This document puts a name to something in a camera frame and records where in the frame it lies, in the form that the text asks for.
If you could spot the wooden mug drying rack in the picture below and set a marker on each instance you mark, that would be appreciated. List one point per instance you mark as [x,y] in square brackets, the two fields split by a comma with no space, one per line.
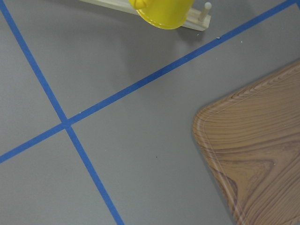
[196,20]

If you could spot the yellow mug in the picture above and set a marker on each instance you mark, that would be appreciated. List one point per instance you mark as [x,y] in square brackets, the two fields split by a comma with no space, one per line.
[163,14]

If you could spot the wooden cutting board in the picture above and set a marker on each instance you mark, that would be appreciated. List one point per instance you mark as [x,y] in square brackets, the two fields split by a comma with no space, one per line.
[251,143]

